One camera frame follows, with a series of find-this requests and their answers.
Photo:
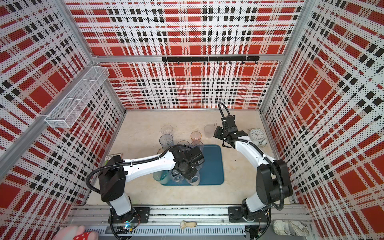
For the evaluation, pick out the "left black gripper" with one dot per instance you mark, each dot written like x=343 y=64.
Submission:
x=191 y=174

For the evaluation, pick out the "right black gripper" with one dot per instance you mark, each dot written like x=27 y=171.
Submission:
x=217 y=132

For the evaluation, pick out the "clear faceted cup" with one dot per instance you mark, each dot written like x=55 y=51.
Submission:
x=184 y=143

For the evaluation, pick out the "clear cup row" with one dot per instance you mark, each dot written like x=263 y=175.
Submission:
x=177 y=177

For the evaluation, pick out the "frosted clear cup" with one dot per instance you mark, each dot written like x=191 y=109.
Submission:
x=195 y=180

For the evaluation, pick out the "pink plastic cup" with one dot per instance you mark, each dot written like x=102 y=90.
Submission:
x=196 y=136

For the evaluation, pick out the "green textured plastic cup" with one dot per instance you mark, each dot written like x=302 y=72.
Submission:
x=162 y=177

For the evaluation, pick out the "blue textured plastic cup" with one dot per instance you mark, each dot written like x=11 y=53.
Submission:
x=166 y=140

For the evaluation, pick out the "yellow plastic cup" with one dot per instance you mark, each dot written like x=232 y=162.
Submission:
x=162 y=150

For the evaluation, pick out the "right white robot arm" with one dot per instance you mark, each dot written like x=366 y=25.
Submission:
x=273 y=184

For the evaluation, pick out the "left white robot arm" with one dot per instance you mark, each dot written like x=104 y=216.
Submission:
x=109 y=181

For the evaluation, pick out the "teal plastic tray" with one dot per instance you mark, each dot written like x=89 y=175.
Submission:
x=211 y=171

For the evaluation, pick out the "white alarm clock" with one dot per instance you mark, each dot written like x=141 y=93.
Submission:
x=258 y=137

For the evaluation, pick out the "colourful marker pack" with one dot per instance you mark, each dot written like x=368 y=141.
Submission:
x=109 y=157

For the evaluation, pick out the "crumpled white cloth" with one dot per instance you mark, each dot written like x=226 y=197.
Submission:
x=290 y=228

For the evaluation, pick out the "red white plush toy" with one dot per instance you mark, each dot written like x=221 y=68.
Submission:
x=75 y=233

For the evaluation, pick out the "beige small object on rail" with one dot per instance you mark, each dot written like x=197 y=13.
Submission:
x=184 y=225

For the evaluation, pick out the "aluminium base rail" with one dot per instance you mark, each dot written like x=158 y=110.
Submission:
x=164 y=220

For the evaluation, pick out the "black hook rail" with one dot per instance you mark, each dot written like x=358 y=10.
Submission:
x=211 y=59

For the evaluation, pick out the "white wire mesh basket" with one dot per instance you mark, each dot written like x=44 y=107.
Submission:
x=69 y=109

